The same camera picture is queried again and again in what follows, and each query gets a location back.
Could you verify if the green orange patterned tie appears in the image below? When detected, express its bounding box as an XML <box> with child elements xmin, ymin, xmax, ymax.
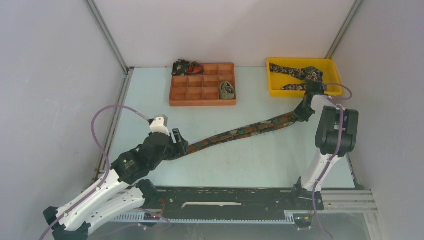
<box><xmin>166</xmin><ymin>111</ymin><xmax>300</xmax><ymax>161</ymax></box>

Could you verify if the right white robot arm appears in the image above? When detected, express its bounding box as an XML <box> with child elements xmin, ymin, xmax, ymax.
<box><xmin>290</xmin><ymin>81</ymin><xmax>359</xmax><ymax>209</ymax></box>

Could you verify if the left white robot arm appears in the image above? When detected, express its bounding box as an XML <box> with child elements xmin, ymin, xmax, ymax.
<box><xmin>43</xmin><ymin>128</ymin><xmax>189</xmax><ymax>240</ymax></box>

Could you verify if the dark floral tie in bin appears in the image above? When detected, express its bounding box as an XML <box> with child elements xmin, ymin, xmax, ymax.
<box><xmin>269</xmin><ymin>63</ymin><xmax>328</xmax><ymax>92</ymax></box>

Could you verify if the yellow plastic bin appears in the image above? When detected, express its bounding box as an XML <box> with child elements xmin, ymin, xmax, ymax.
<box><xmin>266</xmin><ymin>57</ymin><xmax>343</xmax><ymax>98</ymax></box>

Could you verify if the orange compartment tray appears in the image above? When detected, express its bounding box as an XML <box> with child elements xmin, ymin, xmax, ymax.
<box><xmin>168</xmin><ymin>63</ymin><xmax>237</xmax><ymax>107</ymax></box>

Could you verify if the rolled olive green tie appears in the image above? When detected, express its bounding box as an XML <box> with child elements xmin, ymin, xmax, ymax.
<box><xmin>219</xmin><ymin>81</ymin><xmax>236</xmax><ymax>100</ymax></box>

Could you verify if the rolled black floral tie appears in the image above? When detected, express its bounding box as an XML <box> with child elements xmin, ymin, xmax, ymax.
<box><xmin>171</xmin><ymin>59</ymin><xmax>191</xmax><ymax>76</ymax></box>

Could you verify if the rolled red black tie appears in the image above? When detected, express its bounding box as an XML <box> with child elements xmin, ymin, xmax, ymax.
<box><xmin>187</xmin><ymin>61</ymin><xmax>205</xmax><ymax>76</ymax></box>

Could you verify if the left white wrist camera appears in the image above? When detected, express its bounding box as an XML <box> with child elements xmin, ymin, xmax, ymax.
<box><xmin>148</xmin><ymin>114</ymin><xmax>170</xmax><ymax>137</ymax></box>

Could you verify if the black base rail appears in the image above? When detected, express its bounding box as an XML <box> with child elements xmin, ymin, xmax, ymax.
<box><xmin>143</xmin><ymin>186</ymin><xmax>324</xmax><ymax>222</ymax></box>

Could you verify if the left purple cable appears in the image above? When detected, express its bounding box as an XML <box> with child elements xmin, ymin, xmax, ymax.
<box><xmin>39</xmin><ymin>104</ymin><xmax>172</xmax><ymax>240</ymax></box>

